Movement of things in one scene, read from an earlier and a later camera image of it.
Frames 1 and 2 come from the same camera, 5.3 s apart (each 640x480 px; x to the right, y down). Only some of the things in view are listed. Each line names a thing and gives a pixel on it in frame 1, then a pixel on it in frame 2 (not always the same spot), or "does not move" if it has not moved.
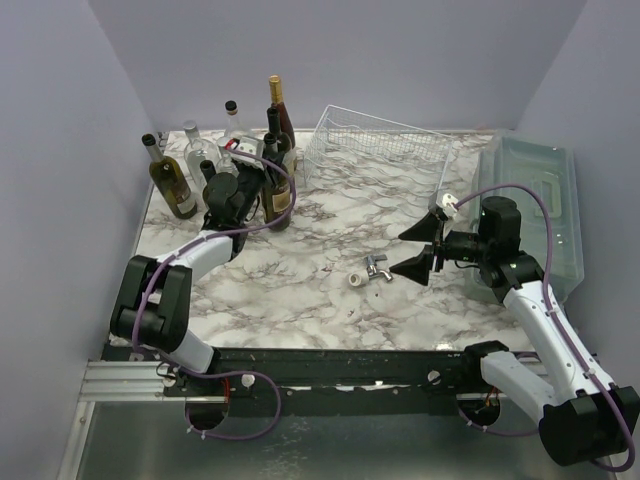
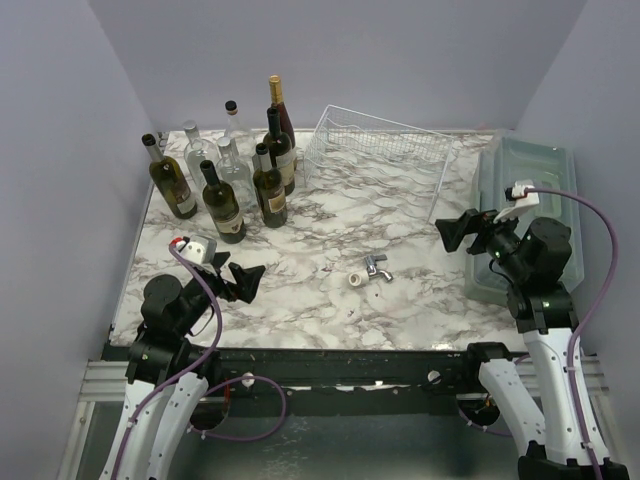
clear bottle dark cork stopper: (235, 131) does not move
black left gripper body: (250, 183) -> (200, 303)
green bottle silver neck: (170, 179) does not move
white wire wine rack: (402, 164) does not move
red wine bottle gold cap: (277, 102) does not move
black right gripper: (440, 245) -> (476, 232)
